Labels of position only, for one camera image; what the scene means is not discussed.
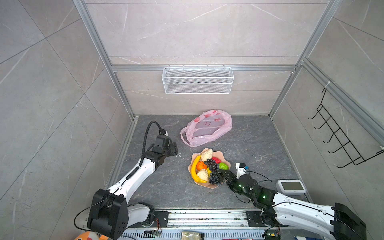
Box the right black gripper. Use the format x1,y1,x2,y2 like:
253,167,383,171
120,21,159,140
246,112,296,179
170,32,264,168
216,170,256,203

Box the yellow fake banana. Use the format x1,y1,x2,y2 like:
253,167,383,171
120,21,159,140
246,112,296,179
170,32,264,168
190,155,201,183

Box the orange fake fruit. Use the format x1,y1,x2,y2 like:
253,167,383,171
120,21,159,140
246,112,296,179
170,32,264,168
196,161,208,171

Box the beige fake potato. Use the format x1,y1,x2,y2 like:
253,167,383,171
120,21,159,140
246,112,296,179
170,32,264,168
201,149,213,162

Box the pink plastic bag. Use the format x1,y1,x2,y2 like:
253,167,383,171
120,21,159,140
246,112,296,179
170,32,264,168
180,110,232,148

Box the beige fake mushroom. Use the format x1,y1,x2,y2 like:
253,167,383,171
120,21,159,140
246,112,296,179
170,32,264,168
197,169,210,183

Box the green fake fruit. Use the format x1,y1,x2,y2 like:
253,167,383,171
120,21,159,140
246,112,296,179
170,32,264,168
219,163,230,171

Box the dark fake grapes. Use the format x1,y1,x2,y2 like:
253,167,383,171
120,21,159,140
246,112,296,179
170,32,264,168
204,159,221,186

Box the pink scalloped bowl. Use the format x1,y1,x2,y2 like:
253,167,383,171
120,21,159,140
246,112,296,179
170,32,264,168
188,148,231,189

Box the red fake strawberry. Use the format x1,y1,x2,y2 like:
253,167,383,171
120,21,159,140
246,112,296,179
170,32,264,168
212,157,221,164

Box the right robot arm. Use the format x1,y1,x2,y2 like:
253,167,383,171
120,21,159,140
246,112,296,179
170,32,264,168
216,170,367,240

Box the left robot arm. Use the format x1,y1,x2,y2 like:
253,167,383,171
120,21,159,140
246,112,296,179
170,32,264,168
87,135,178,240

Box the white digital timer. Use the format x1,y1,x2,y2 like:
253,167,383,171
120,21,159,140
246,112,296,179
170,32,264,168
276,180,307,196

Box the orange plush toy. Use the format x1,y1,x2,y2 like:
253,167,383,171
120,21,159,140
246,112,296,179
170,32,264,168
75,232,109,240

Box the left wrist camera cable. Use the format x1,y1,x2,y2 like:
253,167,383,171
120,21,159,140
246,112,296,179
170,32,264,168
138,120,169,166

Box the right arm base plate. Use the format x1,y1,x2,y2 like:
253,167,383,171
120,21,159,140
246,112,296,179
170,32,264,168
246,209,288,227

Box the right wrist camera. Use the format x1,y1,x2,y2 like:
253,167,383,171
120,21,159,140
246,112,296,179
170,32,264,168
236,163,249,179

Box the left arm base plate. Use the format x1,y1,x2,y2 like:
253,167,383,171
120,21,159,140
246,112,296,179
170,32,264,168
128,211,170,228

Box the aluminium front rail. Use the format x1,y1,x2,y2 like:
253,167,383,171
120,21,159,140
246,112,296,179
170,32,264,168
80,209,332,240

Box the white wire mesh basket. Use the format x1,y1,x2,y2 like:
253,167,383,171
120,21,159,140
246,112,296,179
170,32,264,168
162,67,235,95

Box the black wire hook rack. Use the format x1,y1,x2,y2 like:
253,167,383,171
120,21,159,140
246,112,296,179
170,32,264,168
308,88,384,169

